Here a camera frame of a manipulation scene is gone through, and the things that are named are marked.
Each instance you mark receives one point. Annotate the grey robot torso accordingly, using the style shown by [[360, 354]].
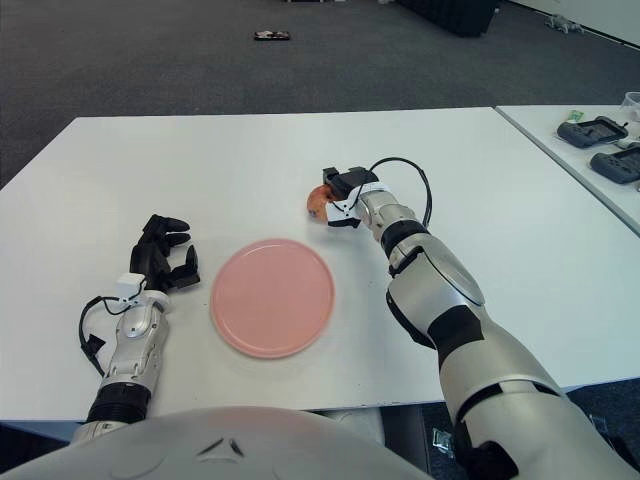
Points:
[[200, 450]]

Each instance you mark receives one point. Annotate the flat black device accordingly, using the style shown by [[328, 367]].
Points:
[[272, 35]]

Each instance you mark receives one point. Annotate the metal stand with caster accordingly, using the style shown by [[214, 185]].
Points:
[[599, 422]]

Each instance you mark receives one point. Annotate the small green packet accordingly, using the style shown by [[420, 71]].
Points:
[[575, 116]]

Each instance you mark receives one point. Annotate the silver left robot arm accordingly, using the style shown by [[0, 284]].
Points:
[[131, 330]]

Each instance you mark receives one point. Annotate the pink round plate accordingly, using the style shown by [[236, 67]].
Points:
[[272, 297]]

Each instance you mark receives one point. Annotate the clear plastic cup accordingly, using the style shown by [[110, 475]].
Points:
[[634, 101]]

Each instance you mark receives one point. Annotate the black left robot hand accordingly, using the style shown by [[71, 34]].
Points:
[[150, 257]]

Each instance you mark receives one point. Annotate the grey handheld controller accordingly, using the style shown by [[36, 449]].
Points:
[[590, 131], [617, 166]]

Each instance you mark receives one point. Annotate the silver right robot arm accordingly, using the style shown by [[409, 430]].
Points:
[[440, 280]]

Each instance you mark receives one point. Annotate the red yellow apple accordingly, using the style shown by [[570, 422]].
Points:
[[316, 200]]

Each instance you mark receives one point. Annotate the large black box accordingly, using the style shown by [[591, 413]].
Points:
[[465, 19]]

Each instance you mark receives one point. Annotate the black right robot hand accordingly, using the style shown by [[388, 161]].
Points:
[[357, 181]]

